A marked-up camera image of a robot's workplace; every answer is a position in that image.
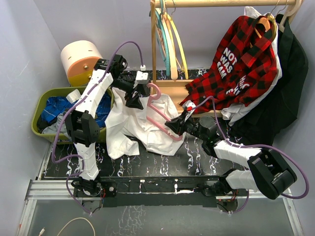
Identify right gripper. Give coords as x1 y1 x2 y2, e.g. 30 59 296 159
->
165 111 207 142

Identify pink hanger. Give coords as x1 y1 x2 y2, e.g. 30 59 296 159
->
146 83 183 141

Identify white shirt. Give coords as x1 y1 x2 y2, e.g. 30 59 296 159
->
105 88 185 160

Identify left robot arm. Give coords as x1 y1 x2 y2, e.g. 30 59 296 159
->
64 55 148 196

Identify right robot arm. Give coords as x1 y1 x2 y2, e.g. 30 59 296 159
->
165 116 297 200

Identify yellow hanger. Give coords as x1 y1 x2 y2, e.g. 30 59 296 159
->
162 10 189 80

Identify red plaid shirt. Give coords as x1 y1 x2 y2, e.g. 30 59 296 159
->
180 16 277 114

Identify orange wooden hanger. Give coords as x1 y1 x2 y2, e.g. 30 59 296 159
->
254 14 278 49

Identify cream wooden hanger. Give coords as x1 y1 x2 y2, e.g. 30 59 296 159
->
278 0 303 32

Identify wooden clothes rack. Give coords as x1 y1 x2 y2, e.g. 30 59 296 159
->
150 0 295 112

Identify round pastel drawer cabinet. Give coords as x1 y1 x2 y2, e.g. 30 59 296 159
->
61 40 102 87

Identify olive green laundry basket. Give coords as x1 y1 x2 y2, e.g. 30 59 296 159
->
31 87 114 143

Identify grey garment in basket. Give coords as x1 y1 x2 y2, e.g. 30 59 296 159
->
41 114 71 142

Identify blue garment in basket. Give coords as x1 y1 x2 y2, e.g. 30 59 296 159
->
36 92 111 133

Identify black garment on rack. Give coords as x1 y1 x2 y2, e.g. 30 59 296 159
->
229 20 309 145

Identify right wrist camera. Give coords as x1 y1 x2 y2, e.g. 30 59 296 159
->
182 100 196 121

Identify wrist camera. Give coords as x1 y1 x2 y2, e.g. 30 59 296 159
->
182 100 196 121
133 65 149 89

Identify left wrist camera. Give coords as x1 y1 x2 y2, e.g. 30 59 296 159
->
133 65 149 89

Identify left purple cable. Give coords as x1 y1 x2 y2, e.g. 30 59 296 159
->
51 40 146 214

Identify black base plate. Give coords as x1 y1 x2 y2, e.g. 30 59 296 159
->
100 176 246 207

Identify aluminium frame rail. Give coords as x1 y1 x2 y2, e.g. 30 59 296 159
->
16 142 305 236

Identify beige cable on floor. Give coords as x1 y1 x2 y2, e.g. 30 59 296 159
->
38 217 96 236

